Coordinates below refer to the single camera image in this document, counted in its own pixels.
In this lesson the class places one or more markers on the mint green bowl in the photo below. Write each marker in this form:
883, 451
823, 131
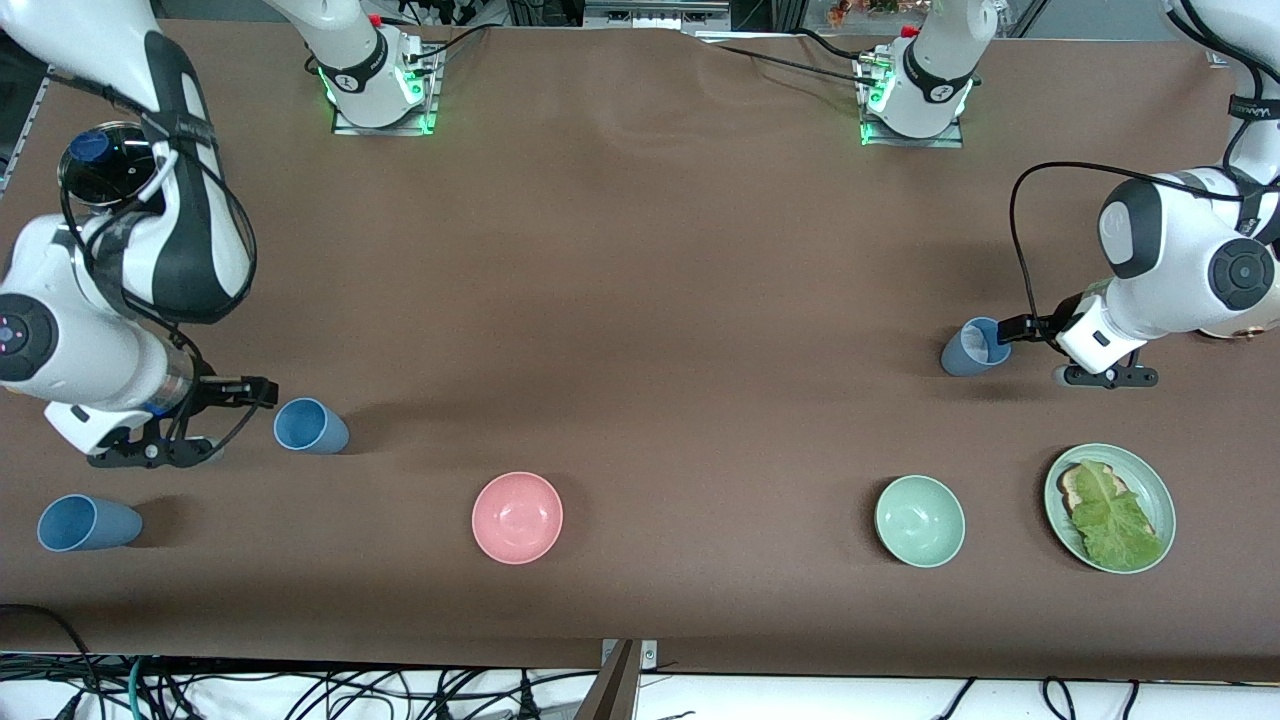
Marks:
920, 521

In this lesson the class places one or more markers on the green lettuce leaf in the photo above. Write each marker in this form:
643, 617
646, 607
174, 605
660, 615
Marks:
1115, 525

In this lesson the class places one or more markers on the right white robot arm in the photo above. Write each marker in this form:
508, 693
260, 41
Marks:
40, 300

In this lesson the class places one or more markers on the mint green plate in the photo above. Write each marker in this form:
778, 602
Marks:
1160, 500

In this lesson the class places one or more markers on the small metal bracket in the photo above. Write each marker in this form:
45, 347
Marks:
650, 655

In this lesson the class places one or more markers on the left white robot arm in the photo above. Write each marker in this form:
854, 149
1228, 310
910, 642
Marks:
1170, 260

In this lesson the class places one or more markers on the pink bowl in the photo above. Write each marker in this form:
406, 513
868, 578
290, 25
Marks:
517, 518

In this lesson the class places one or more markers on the dark angled bar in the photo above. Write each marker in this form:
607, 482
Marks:
615, 690

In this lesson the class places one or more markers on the toasted bread slice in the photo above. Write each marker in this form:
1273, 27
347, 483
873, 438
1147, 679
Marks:
1072, 488

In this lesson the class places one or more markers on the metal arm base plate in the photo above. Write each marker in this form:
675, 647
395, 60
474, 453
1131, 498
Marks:
385, 130
920, 143

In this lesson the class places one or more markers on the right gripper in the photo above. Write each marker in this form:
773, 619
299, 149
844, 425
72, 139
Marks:
209, 392

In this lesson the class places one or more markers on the aluminium frame crossbar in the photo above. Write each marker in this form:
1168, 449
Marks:
650, 15

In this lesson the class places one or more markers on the blue plastic cup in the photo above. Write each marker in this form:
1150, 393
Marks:
965, 352
305, 425
85, 523

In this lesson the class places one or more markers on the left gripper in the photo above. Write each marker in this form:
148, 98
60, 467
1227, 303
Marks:
1046, 325

